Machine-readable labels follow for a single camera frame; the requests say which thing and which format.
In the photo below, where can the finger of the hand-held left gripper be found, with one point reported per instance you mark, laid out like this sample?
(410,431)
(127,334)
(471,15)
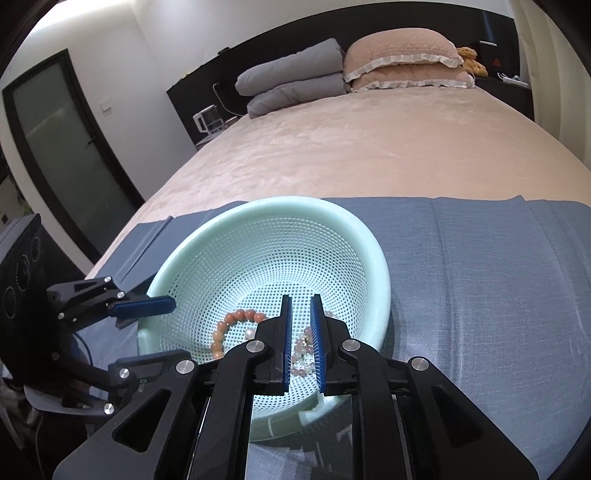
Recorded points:
(147,307)
(138,369)

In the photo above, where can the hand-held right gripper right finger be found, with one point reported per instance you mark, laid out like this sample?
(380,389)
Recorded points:
(317,350)

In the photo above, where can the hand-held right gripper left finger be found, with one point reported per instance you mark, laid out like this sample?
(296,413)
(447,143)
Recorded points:
(287,350)

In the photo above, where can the mint green plastic basket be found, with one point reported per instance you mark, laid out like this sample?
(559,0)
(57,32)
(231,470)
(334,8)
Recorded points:
(258,249)

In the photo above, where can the dark framed glass door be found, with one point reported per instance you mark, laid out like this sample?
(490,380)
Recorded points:
(69,152)

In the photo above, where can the blue cloth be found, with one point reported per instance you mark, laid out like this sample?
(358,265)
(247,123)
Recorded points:
(461,277)

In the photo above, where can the white bedside table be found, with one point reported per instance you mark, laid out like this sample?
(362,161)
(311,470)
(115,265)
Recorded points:
(212,138)

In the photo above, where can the clear electric kettle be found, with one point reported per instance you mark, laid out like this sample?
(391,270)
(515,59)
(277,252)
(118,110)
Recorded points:
(207,121)

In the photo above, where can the pink frilled pillow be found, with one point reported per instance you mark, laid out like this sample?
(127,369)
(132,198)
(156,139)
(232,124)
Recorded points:
(415,79)
(397,48)

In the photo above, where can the black headboard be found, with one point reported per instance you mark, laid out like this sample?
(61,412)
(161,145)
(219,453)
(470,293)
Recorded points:
(286,50)

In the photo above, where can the black bedside table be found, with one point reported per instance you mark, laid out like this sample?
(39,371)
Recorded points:
(508,99)

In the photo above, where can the brown teddy bear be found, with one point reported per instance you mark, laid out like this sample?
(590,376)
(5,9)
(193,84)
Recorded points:
(472,60)

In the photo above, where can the white power strip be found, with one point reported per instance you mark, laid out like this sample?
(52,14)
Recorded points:
(515,81)

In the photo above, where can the black box red triangle mark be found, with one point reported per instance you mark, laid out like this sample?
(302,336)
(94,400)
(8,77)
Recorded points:
(501,62)

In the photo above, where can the cream curtain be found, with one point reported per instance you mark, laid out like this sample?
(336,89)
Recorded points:
(554,92)

